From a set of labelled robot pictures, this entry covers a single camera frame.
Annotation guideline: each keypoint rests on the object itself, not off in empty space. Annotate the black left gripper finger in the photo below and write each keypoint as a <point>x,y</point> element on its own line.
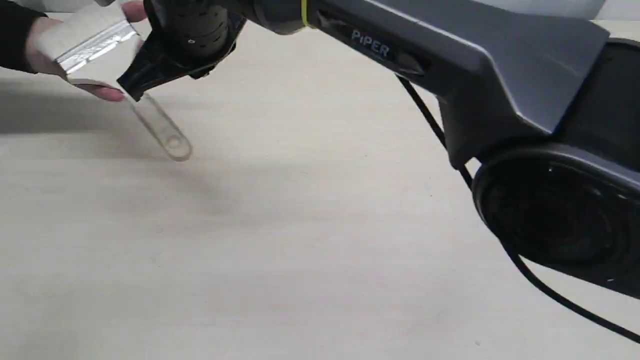
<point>156,63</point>

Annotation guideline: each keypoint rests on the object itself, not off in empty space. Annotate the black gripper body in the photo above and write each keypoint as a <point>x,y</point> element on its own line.
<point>190,37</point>

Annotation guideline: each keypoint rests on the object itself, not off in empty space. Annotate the wide wooden paint brush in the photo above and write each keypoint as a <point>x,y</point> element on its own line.
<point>159,124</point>

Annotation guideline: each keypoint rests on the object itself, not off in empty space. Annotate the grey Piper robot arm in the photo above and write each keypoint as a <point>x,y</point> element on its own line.
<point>548,105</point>

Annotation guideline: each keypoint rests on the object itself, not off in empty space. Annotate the person's bare hand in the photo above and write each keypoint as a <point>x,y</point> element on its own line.
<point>83,48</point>

